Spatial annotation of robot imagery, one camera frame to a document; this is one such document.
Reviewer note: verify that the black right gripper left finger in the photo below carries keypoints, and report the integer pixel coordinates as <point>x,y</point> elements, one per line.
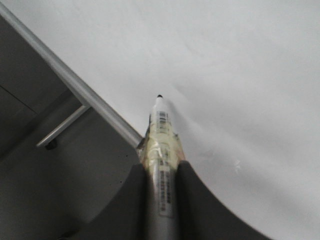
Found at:
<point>124,216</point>

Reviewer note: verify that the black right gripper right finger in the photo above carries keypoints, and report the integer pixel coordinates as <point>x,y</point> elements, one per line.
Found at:
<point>202,216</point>

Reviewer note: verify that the taped white dry-erase marker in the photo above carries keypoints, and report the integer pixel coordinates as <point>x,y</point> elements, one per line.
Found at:
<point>160,153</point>

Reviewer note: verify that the grey cabinet with dark panels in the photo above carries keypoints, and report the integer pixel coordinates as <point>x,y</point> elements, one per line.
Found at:
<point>48,192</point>

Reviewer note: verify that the white whiteboard with aluminium frame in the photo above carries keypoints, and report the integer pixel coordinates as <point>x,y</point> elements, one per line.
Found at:
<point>242,79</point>

